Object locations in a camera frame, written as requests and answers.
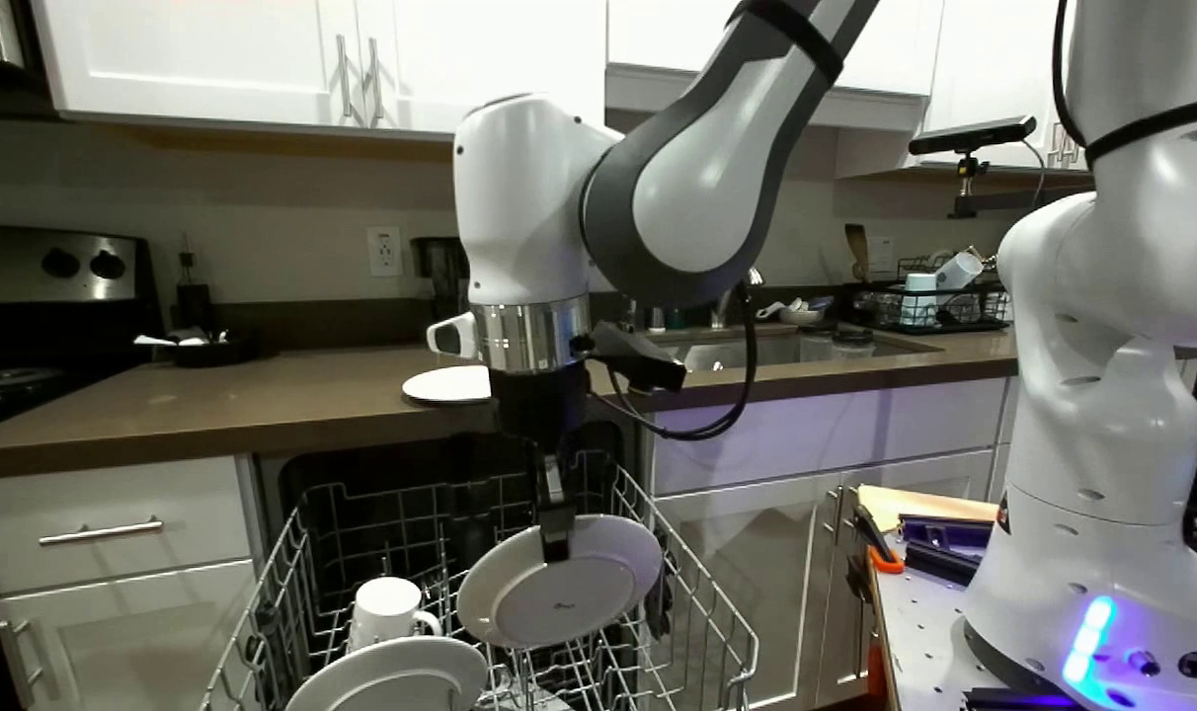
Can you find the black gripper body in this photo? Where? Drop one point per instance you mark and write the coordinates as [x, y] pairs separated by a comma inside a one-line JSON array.
[[539, 405]]

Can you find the white round plate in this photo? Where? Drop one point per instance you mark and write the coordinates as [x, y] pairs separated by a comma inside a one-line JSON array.
[[443, 386], [387, 675], [600, 585]]

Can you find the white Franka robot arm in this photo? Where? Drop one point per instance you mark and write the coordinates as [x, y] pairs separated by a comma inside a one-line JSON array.
[[703, 184]]

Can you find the black countertop appliance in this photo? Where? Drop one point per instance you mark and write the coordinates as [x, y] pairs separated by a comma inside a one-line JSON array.
[[435, 272]]

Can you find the white mug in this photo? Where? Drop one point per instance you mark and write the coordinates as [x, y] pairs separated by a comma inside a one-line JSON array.
[[455, 338], [388, 614]]

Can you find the steel kitchen sink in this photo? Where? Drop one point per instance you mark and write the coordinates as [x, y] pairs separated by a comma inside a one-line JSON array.
[[782, 350]]

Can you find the white lower cabinet drawers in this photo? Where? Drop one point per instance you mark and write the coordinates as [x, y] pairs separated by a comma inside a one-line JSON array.
[[821, 429]]

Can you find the black dish with white cloth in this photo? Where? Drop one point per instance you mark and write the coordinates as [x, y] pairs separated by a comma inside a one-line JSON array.
[[196, 350]]

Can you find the dark glass bottle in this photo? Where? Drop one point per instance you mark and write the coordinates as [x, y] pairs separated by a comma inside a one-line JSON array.
[[192, 296]]

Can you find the wooden board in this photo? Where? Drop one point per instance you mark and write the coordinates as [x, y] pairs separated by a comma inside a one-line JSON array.
[[925, 504]]

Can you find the robot mounting table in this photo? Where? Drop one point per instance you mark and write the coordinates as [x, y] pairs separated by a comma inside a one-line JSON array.
[[919, 646]]

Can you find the black hand tools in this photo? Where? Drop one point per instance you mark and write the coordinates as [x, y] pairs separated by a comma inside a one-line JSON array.
[[945, 543]]

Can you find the white upper kitchen cabinet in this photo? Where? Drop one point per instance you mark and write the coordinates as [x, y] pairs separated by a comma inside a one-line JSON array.
[[228, 61], [663, 35]]

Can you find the dish drying rack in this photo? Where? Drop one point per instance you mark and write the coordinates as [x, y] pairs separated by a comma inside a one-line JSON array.
[[925, 303]]

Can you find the white lower cabinet door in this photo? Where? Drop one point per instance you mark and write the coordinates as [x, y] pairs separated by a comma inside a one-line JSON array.
[[126, 646]]

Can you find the black steel stove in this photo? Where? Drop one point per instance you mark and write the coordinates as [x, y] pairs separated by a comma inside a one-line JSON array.
[[44, 272]]

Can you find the white wall outlet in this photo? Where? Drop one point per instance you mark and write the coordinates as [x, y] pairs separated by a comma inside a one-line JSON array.
[[387, 249]]

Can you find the black camera on stand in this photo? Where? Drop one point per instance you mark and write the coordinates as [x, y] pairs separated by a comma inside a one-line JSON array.
[[975, 138]]

